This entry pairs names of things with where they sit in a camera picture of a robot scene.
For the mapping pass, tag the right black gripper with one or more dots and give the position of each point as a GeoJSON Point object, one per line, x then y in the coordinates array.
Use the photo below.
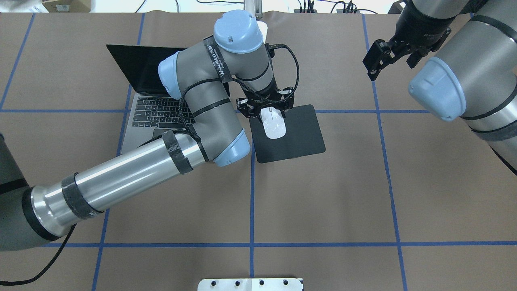
{"type": "Point", "coordinates": [422, 27]}

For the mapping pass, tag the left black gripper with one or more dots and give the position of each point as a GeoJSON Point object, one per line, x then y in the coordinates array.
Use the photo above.
{"type": "Point", "coordinates": [264, 100]}

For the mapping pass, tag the black mouse pad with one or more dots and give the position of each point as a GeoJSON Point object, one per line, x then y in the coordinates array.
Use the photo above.
{"type": "Point", "coordinates": [303, 137]}

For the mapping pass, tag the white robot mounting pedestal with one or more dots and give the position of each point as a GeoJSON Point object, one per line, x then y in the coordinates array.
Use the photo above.
{"type": "Point", "coordinates": [251, 284]}

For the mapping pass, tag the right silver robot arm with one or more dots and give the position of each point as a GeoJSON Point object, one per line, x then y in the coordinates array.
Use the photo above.
{"type": "Point", "coordinates": [471, 74]}

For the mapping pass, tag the grey laptop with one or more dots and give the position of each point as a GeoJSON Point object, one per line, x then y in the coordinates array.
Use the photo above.
{"type": "Point", "coordinates": [157, 105]}

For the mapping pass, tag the white wireless mouse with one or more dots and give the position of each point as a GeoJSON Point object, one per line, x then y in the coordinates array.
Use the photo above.
{"type": "Point", "coordinates": [273, 123]}

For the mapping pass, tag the cardboard box on desk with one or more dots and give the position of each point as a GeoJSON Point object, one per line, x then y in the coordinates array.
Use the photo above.
{"type": "Point", "coordinates": [67, 6]}

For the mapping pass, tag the white desk lamp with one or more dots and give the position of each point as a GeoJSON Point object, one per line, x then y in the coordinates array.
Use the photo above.
{"type": "Point", "coordinates": [255, 7]}

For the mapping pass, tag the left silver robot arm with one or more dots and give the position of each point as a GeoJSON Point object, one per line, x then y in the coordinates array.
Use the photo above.
{"type": "Point", "coordinates": [34, 216]}

